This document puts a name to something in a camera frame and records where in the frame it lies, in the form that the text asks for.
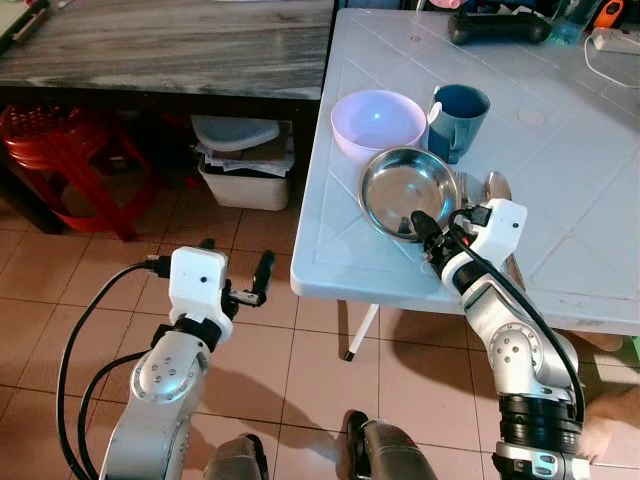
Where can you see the teal transparent bottle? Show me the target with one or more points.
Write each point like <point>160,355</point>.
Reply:
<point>572,22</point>

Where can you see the white power strip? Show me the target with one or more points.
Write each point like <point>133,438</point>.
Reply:
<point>618,41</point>

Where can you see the pale pink plastic bowl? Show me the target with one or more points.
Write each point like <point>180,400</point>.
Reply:
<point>378,122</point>

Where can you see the green object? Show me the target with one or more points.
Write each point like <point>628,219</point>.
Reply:
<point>635,350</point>

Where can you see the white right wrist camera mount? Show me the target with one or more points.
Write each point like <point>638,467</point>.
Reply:
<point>497,230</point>

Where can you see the stainless steel bowl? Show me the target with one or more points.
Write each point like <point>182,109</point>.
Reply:
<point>400,185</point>

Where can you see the red plastic stool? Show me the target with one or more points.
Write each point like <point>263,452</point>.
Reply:
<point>70,150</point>

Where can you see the dark grey wooden table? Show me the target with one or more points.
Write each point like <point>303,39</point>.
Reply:
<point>160,50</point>

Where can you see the orange and black tool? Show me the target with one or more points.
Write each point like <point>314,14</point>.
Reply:
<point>611,12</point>

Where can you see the white plastic storage bin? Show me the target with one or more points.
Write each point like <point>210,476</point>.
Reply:
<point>245,188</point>

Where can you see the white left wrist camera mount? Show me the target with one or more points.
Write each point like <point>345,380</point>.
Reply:
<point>196,280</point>

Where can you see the white plastic bin lid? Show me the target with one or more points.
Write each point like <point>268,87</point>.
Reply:
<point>235,132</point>

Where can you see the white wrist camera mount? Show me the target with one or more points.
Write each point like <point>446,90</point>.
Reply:
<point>497,230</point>
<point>196,280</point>

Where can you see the white table leg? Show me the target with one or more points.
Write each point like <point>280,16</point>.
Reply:
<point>362,330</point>

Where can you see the small pink object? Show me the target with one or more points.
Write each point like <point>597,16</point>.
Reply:
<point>449,4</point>

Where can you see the steel fork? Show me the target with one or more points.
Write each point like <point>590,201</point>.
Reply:
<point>472,190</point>

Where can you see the white plastic table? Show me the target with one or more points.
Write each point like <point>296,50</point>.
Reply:
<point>560,170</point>

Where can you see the black game controller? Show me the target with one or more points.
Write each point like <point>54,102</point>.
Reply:
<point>498,27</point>

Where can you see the robot right leg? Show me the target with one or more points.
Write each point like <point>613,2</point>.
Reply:
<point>395,450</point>

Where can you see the blue mug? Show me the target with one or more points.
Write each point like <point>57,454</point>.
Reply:
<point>462,125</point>

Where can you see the person's bare foot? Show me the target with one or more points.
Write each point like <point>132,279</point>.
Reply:
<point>612,425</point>

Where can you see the steel spoon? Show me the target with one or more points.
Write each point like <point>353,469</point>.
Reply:
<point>497,187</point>

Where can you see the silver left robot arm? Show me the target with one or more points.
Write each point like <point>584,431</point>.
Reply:
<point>160,385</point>

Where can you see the dark object on wooden table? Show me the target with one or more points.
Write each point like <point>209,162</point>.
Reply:
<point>20,22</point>

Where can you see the stack of papers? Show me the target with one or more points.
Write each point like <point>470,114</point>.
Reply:
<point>262,157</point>

